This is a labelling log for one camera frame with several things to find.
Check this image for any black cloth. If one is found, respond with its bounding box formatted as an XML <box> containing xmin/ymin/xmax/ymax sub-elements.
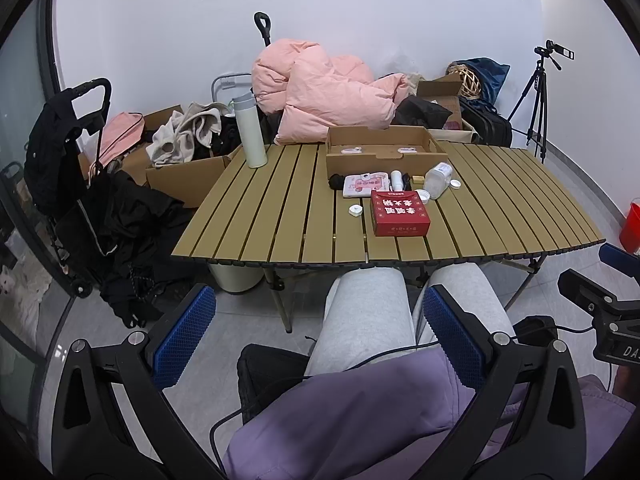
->
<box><xmin>392</xmin><ymin>95</ymin><xmax>453</xmax><ymax>130</ymax></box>

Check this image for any pink bag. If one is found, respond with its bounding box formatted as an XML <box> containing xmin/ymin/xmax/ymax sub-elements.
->
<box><xmin>89</xmin><ymin>112</ymin><xmax>146</xmax><ymax>181</ymax></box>

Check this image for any red bucket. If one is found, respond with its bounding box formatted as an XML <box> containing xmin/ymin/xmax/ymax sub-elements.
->
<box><xmin>619</xmin><ymin>203</ymin><xmax>640</xmax><ymax>256</ymax></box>

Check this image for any black trolley handle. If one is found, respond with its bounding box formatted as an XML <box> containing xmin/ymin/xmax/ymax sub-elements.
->
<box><xmin>253</xmin><ymin>11</ymin><xmax>272</xmax><ymax>47</ymax></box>

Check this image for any black backpack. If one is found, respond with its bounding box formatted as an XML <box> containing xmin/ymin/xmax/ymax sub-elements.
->
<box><xmin>460</xmin><ymin>97</ymin><xmax>513</xmax><ymax>148</ymax></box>

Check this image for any black cable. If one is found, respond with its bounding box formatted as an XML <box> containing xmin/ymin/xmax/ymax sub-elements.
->
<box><xmin>210</xmin><ymin>325</ymin><xmax>608</xmax><ymax>461</ymax></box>

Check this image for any black folding cart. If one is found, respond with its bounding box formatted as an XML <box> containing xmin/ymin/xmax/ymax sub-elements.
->
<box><xmin>24</xmin><ymin>78</ymin><xmax>113</xmax><ymax>297</ymax></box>

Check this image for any person's left leg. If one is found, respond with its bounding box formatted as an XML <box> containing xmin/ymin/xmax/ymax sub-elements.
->
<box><xmin>302</xmin><ymin>267</ymin><xmax>418</xmax><ymax>376</ymax></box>

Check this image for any tan slatted folding table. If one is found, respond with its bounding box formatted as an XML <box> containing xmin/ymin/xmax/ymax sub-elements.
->
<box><xmin>170</xmin><ymin>141</ymin><xmax>607</xmax><ymax>333</ymax></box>

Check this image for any red printed carton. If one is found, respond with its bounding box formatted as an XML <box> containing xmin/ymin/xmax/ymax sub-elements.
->
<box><xmin>370</xmin><ymin>190</ymin><xmax>432</xmax><ymax>237</ymax></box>

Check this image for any black tripod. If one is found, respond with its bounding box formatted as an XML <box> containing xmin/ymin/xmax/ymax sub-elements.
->
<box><xmin>507</xmin><ymin>57</ymin><xmax>551</xmax><ymax>163</ymax></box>

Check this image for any pink down jacket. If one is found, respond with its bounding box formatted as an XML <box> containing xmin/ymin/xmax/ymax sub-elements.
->
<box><xmin>251</xmin><ymin>37</ymin><xmax>408</xmax><ymax>146</ymax></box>

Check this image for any beige garment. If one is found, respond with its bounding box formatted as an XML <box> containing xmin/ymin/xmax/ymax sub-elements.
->
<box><xmin>150</xmin><ymin>102</ymin><xmax>231</xmax><ymax>168</ymax></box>

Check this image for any person's right leg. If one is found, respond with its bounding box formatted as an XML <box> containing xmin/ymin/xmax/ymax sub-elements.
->
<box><xmin>415</xmin><ymin>262</ymin><xmax>516</xmax><ymax>346</ymax></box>

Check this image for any person's leg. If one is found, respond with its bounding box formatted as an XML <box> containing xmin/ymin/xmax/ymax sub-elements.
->
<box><xmin>302</xmin><ymin>267</ymin><xmax>418</xmax><ymax>376</ymax></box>
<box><xmin>415</xmin><ymin>262</ymin><xmax>516</xmax><ymax>346</ymax></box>

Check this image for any dark blue bag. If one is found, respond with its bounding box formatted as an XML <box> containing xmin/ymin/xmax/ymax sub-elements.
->
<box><xmin>452</xmin><ymin>57</ymin><xmax>511</xmax><ymax>106</ymax></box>

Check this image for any white thermos bottle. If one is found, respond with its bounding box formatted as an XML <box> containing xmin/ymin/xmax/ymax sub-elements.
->
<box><xmin>232</xmin><ymin>92</ymin><xmax>268</xmax><ymax>169</ymax></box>

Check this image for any black seat cushion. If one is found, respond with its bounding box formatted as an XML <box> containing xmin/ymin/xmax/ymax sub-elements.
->
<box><xmin>236</xmin><ymin>344</ymin><xmax>311</xmax><ymax>423</ymax></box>

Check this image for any wicker ball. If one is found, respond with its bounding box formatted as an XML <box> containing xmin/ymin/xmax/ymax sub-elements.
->
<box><xmin>446</xmin><ymin>62</ymin><xmax>482</xmax><ymax>99</ymax></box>

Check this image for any white bin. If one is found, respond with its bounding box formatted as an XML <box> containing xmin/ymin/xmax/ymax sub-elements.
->
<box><xmin>207</xmin><ymin>262</ymin><xmax>264</xmax><ymax>294</ymax></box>

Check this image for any shallow cardboard box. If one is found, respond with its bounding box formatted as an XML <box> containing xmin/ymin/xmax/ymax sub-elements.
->
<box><xmin>325</xmin><ymin>126</ymin><xmax>449</xmax><ymax>177</ymax></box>

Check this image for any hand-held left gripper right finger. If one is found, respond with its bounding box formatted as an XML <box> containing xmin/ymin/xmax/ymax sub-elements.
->
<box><xmin>412</xmin><ymin>283</ymin><xmax>588</xmax><ymax>480</ymax></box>

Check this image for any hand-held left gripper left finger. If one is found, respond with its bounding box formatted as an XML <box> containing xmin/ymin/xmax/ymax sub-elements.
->
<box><xmin>50</xmin><ymin>282</ymin><xmax>229</xmax><ymax>480</ymax></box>

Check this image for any clear plastic jar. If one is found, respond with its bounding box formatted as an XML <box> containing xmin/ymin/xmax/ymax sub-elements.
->
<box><xmin>424</xmin><ymin>162</ymin><xmax>452</xmax><ymax>200</ymax></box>

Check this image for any white metal frame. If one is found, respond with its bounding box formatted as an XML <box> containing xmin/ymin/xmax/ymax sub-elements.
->
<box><xmin>211</xmin><ymin>73</ymin><xmax>256</xmax><ymax>106</ymax></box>

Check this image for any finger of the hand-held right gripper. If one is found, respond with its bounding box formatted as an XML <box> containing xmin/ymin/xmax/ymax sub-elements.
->
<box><xmin>557</xmin><ymin>268</ymin><xmax>615</xmax><ymax>319</ymax></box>
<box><xmin>599</xmin><ymin>242</ymin><xmax>640</xmax><ymax>272</ymax></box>

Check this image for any purple hoodie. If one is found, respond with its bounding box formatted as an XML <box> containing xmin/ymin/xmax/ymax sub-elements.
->
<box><xmin>220</xmin><ymin>347</ymin><xmax>636</xmax><ymax>480</ymax></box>

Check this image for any pink white tissue packet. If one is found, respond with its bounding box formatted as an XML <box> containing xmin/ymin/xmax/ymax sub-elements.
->
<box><xmin>341</xmin><ymin>172</ymin><xmax>392</xmax><ymax>197</ymax></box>

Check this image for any open brown cardboard box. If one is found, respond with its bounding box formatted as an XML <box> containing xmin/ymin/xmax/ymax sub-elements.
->
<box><xmin>416</xmin><ymin>79</ymin><xmax>481</xmax><ymax>133</ymax></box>

